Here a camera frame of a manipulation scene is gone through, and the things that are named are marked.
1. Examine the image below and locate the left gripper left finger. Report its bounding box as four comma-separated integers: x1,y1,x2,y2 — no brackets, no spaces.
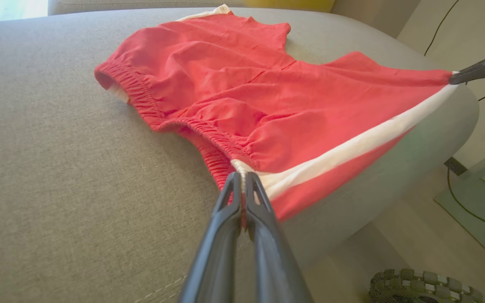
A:
178,172,242,303

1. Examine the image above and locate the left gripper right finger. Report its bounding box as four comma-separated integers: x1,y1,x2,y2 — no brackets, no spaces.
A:
245,172,313,303

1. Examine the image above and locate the red shorts white side stripe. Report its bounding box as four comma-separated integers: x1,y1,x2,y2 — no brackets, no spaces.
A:
94,4,460,222

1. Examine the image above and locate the dark segmented robot wheel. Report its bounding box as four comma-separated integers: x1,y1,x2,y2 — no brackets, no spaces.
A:
368,268,485,303

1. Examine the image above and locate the large grey sofa cushion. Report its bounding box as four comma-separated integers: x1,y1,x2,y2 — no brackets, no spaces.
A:
0,7,480,303

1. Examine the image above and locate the yellow sofa cushion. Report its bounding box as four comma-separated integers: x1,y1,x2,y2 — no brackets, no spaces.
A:
245,0,336,13

